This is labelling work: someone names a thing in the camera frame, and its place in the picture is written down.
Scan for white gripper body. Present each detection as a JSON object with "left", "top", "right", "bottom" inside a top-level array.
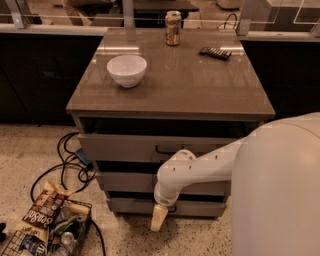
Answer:
[{"left": 154, "top": 182, "right": 183, "bottom": 207}]

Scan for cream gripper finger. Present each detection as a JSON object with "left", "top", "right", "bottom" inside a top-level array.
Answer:
[{"left": 151, "top": 204, "right": 168, "bottom": 232}]

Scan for grey drawer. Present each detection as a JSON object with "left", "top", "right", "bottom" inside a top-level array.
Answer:
[
  {"left": 78, "top": 134, "right": 235, "bottom": 162},
  {"left": 107, "top": 198, "right": 226, "bottom": 218},
  {"left": 96, "top": 172, "right": 231, "bottom": 197}
]

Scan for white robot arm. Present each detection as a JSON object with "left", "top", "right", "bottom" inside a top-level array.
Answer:
[{"left": 151, "top": 112, "right": 320, "bottom": 256}]

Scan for grey bottom drawer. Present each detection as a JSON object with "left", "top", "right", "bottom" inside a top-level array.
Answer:
[{"left": 107, "top": 198, "right": 226, "bottom": 218}]

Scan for grey top drawer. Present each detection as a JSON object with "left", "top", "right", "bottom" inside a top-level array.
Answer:
[{"left": 78, "top": 134, "right": 235, "bottom": 162}]

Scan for grey three-drawer cabinet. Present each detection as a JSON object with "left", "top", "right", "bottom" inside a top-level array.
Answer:
[{"left": 66, "top": 28, "right": 275, "bottom": 202}]

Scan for blue power plug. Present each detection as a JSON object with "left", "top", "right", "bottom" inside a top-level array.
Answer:
[{"left": 75, "top": 148, "right": 92, "bottom": 166}]

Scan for silver can in basket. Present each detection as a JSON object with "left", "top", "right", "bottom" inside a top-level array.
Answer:
[{"left": 61, "top": 232, "right": 77, "bottom": 253}]

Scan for brown sea salt chip bag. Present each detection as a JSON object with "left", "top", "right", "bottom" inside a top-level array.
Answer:
[{"left": 15, "top": 180, "right": 74, "bottom": 242}]

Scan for white ceramic bowl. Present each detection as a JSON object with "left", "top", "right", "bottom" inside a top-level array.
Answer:
[{"left": 107, "top": 55, "right": 147, "bottom": 88}]

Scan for blue snack bag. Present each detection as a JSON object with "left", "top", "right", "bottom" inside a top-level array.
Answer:
[{"left": 19, "top": 235, "right": 47, "bottom": 256}]

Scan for black chocolate bar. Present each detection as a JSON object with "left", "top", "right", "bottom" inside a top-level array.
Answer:
[{"left": 199, "top": 47, "right": 232, "bottom": 61}]

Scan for orange drink can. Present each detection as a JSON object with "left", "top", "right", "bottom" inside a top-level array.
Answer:
[{"left": 165, "top": 10, "right": 181, "bottom": 46}]

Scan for black floor cables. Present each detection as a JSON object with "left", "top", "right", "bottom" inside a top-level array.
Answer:
[{"left": 29, "top": 131, "right": 107, "bottom": 256}]

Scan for black wire basket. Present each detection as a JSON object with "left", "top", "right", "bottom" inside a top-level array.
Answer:
[{"left": 1, "top": 200, "right": 92, "bottom": 256}]

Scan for black cable behind cabinet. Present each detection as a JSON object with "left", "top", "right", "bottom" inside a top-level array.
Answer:
[{"left": 216, "top": 13, "right": 238, "bottom": 30}]

